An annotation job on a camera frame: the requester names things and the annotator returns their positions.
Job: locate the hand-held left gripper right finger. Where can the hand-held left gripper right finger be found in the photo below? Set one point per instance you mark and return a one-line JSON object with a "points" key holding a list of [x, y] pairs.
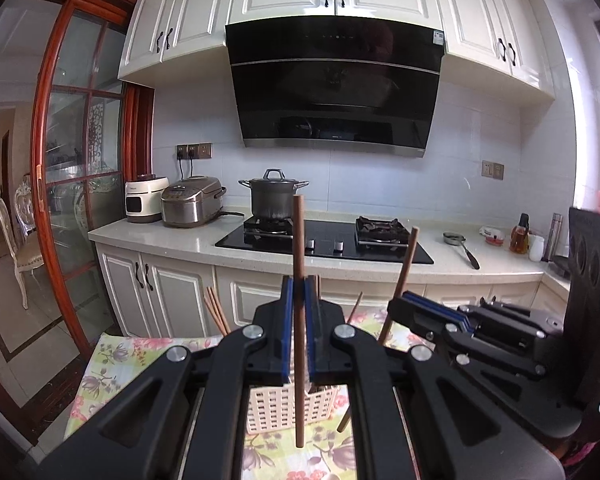
{"points": [[311, 340]]}

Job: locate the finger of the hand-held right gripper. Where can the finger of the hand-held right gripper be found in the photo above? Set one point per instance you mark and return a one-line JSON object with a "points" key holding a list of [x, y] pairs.
{"points": [[420, 322], [440, 308]]}

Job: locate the steel stock pot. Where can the steel stock pot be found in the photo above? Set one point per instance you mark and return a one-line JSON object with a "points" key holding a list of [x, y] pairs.
{"points": [[272, 200]]}

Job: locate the silver rice cooker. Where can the silver rice cooker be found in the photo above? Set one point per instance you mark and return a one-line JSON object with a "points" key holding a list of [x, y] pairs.
{"points": [[190, 205]]}

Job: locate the black gas hob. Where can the black gas hob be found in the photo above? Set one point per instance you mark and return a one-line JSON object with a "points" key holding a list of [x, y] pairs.
{"points": [[330, 240]]}

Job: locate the metal ladle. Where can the metal ladle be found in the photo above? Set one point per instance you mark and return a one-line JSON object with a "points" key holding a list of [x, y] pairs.
{"points": [[452, 238]]}

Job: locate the brown wooden chopstick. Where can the brown wooden chopstick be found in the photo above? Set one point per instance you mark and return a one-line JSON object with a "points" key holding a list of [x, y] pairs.
{"points": [[355, 307], [221, 310], [215, 310], [298, 240], [405, 270]]}

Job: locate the plain wall socket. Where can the plain wall socket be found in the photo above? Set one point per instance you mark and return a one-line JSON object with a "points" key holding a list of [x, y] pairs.
{"points": [[493, 170]]}

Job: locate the white dining chair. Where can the white dining chair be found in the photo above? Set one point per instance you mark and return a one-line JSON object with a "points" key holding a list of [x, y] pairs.
{"points": [[22, 255]]}

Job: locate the steel vacuum flask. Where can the steel vacuum flask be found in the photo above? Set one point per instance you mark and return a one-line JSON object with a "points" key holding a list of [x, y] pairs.
{"points": [[556, 237]]}

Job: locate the white base cabinets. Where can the white base cabinets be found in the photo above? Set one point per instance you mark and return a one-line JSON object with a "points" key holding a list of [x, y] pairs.
{"points": [[170, 285]]}

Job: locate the white kitchen appliance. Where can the white kitchen appliance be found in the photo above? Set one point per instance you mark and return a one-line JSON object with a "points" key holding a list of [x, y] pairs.
{"points": [[140, 205]]}

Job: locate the black range hood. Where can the black range hood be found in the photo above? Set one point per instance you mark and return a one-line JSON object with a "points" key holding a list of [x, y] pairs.
{"points": [[330, 95]]}

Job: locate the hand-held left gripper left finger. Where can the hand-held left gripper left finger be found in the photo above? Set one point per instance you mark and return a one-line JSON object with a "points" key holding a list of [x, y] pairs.
{"points": [[288, 330]]}

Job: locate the small white jar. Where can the small white jar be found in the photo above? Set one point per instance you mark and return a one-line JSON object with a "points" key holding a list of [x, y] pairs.
{"points": [[536, 249]]}

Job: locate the small dish with red contents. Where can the small dish with red contents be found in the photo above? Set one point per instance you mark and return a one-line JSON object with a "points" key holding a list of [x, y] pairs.
{"points": [[492, 237]]}

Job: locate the white plastic utensil basket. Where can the white plastic utensil basket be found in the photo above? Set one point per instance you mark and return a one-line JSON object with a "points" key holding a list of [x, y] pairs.
{"points": [[275, 410]]}

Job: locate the cooking oil bottle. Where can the cooking oil bottle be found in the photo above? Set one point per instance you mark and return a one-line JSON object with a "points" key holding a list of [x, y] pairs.
{"points": [[519, 237]]}

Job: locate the wall socket with plugs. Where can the wall socket with plugs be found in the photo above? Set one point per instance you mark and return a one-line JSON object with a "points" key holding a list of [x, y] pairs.
{"points": [[195, 151]]}

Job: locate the floral tablecloth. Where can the floral tablecloth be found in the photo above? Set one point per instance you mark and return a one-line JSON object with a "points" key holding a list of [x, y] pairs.
{"points": [[130, 360]]}

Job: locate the wooden glass sliding door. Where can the wooden glass sliding door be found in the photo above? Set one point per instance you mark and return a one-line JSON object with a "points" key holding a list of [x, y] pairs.
{"points": [[45, 160]]}

